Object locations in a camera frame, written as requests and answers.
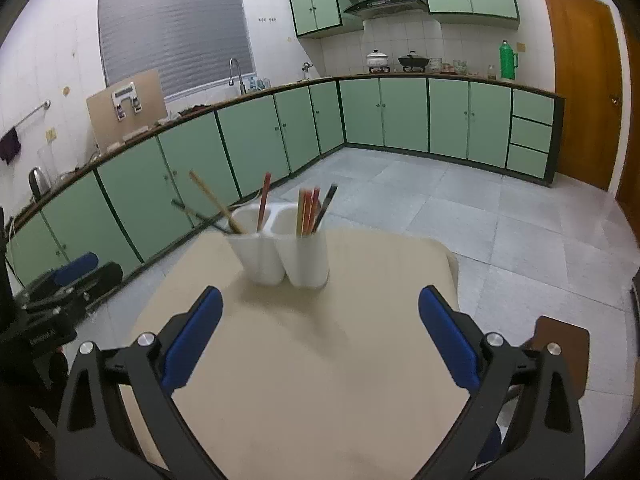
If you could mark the green lower kitchen cabinets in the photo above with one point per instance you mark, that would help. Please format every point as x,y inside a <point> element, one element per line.
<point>405,110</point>

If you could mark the brown wooden chair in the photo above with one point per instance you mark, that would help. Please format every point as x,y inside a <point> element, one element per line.
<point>570,340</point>

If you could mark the row of glass jars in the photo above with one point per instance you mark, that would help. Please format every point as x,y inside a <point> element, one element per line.
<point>460,67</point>

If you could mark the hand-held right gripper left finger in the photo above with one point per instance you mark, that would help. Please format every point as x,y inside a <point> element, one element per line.
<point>192,340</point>

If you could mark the blue object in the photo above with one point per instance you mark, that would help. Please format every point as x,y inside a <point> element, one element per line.
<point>490,445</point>

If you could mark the metal sink faucet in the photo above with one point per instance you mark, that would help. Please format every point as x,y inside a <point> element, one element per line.
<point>240,80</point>

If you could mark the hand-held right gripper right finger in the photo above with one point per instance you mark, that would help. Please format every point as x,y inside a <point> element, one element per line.
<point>450,340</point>

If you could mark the white double utensil holder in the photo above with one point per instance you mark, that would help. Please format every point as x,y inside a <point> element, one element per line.
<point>305,260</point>

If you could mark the small bottles by sink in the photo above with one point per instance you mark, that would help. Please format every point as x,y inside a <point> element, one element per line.
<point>259,84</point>

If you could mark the metal kettle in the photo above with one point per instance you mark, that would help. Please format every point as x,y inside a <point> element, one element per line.
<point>39,185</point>

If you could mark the clear plastic pitcher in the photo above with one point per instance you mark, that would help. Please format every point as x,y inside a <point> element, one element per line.
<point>47,162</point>

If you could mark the dark chopstick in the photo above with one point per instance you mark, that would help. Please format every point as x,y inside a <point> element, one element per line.
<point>325,207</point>

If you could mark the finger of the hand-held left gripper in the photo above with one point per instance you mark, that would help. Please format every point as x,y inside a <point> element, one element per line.
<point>77,267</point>
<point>107,280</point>

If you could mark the dark cloth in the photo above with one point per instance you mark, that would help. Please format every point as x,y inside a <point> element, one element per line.
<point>10,146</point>

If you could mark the black wok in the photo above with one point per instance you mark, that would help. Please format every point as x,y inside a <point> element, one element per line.
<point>413,62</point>

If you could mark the red chopstick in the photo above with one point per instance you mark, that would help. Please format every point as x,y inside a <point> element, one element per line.
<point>315,205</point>
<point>263,205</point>
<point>308,212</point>

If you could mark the black range hood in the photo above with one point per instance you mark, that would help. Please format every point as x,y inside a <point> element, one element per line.
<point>385,6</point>

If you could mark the wooden door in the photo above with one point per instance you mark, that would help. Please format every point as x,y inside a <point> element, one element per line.
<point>580,90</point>

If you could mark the grey window blind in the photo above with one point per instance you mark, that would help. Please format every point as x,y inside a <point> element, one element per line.
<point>175,30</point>

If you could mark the metal towel rail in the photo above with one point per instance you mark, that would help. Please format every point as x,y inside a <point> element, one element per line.
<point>30,115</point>

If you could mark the wooden chopstick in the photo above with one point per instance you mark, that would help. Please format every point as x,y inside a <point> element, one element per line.
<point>215,200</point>
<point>301,215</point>

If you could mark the wooden board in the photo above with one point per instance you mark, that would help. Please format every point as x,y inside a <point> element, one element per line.
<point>102,120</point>

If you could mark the green thermos flask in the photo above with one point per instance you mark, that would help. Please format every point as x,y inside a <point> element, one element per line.
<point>508,62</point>

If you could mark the white cooking pot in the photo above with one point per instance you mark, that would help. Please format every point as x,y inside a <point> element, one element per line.
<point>378,60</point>

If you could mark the black chopstick with gold end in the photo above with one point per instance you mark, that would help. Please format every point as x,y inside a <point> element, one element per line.
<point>200,217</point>

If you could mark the metal bracket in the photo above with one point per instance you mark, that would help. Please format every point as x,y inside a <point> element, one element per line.
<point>127,97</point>

